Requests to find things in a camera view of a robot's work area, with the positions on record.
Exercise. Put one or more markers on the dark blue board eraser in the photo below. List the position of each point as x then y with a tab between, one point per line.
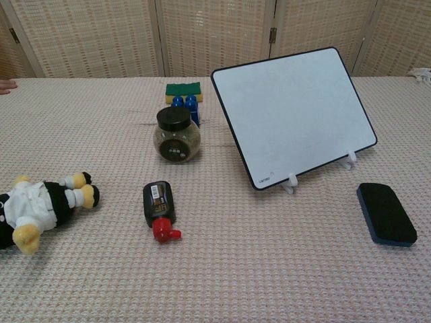
385	214

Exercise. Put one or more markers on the glass spice jar black lid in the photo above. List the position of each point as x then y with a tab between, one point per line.
176	136

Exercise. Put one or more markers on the blue toy building block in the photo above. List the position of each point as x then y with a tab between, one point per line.
190	106

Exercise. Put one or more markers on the black ink bottle red cap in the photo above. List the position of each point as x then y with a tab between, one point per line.
160	203

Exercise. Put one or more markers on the beige waffle tablecloth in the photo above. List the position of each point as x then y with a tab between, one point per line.
215	235

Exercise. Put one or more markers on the green yellow sponge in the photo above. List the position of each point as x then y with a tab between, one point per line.
183	91

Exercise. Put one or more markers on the white plastic board stand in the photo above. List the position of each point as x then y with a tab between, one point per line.
291	183

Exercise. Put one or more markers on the woven folding screen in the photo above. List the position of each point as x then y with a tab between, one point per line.
202	33

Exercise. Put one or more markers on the black white plush toy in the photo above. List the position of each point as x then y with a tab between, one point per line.
37	205

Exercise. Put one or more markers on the person's fingers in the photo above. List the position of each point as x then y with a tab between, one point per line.
6	87

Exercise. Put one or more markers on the white fringed cloth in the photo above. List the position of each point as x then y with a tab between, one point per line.
421	74

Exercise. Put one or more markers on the white board with black frame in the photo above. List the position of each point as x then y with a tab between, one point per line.
293	117

